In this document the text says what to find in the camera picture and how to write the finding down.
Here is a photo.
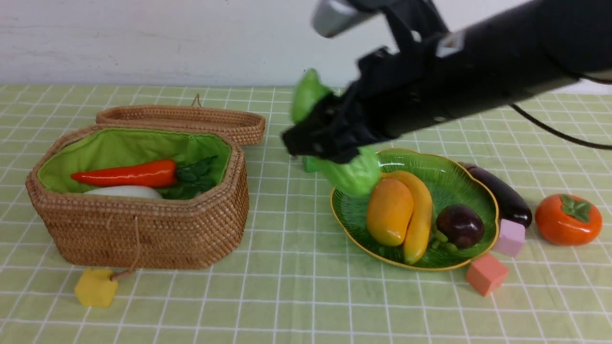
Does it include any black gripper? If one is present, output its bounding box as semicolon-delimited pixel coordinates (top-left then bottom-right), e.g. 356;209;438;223
281;46;431;164

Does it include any green toy cucumber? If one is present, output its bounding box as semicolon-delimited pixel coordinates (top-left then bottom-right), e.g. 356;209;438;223
289;68;381;197

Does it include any orange yellow toy mango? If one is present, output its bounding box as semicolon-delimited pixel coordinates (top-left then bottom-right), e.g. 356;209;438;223
366;178;414;247

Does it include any yellow toy banana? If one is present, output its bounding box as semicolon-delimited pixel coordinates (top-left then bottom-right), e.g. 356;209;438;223
382;170;433;266

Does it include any purple toy mangosteen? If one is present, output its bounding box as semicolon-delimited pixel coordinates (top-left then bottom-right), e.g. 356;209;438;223
433;204;485;252

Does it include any red toy chili pepper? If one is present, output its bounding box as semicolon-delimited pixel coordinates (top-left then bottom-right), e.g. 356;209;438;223
71;156;218;200

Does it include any dark purple toy eggplant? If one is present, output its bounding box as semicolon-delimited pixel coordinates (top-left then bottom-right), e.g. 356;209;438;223
458;161;533;228

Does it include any white toy radish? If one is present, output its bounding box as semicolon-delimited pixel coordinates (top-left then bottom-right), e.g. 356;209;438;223
84;185;163;199

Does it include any orange toy persimmon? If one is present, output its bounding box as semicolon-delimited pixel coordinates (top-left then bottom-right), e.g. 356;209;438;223
534;193;603;246

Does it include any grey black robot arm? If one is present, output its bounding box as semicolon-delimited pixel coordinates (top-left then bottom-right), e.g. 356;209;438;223
282;0;612;164

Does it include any green cube block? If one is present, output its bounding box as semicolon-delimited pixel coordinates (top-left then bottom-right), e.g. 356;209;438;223
301;156;320;173

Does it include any woven wicker basket lid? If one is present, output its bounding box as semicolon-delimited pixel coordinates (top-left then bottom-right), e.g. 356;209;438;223
96;94;266;146

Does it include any green checkered tablecloth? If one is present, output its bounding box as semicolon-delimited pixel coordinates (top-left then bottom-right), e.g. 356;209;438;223
0;85;611;344

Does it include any salmon red cube block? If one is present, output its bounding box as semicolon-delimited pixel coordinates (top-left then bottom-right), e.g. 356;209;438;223
465;253;509;297

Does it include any pink cube block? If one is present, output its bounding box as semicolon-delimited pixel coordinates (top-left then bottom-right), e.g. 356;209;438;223
492;218;526;258

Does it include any green fabric basket lining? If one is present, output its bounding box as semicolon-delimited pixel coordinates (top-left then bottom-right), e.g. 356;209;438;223
37;127;232;200

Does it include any woven wicker basket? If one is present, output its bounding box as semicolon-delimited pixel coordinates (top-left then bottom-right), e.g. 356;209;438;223
25;124;249;269

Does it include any yellow cube block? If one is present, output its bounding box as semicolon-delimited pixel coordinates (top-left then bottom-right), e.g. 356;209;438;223
74;268;119;308

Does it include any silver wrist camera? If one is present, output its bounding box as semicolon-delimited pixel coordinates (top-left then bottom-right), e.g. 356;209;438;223
311;0;376;39

